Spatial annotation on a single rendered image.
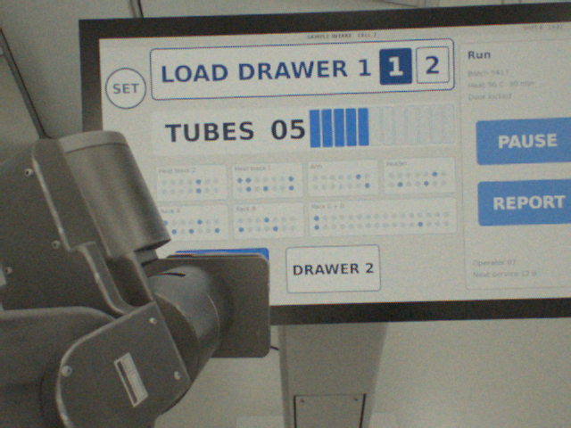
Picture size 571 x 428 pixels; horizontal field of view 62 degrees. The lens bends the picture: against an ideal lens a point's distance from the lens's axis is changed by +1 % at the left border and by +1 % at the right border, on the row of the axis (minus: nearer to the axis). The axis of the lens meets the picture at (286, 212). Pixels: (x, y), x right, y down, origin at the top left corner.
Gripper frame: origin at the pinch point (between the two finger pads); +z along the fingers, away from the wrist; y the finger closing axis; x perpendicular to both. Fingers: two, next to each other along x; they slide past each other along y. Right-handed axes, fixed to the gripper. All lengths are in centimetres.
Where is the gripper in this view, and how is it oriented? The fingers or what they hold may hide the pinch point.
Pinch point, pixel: (217, 287)
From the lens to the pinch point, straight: 40.8
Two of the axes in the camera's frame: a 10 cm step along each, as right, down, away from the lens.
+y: -10.0, 0.2, 0.4
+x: 0.1, 10.0, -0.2
